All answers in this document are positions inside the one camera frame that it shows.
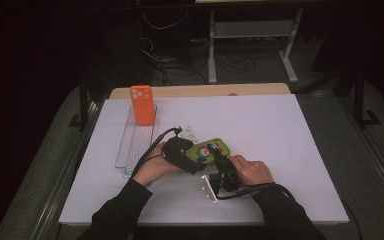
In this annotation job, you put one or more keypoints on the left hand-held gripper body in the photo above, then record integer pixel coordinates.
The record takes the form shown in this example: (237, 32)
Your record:
(175, 148)

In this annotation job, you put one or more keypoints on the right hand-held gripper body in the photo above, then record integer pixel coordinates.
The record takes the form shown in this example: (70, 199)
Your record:
(226, 176)

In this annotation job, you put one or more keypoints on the green clown print phone case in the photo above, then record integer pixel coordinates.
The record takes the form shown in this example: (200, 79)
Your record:
(210, 151)

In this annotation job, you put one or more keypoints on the clear plastic ribbed rack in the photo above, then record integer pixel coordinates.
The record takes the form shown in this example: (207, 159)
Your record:
(135, 146)

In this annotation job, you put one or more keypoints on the orange phone case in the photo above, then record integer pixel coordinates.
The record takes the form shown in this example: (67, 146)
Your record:
(142, 106)

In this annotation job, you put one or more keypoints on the person's right hand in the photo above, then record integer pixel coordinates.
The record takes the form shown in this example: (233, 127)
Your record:
(255, 172)

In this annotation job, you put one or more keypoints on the person's left hand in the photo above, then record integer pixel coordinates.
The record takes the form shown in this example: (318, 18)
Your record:
(151, 166)

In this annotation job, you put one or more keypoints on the black metal stand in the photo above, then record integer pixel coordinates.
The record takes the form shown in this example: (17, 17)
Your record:
(360, 100)
(84, 103)

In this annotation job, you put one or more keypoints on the grey metal floor rail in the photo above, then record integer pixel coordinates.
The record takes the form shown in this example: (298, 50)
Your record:
(66, 173)
(373, 150)

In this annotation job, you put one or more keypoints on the white metal table frame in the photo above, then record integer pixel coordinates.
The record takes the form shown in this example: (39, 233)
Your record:
(253, 29)

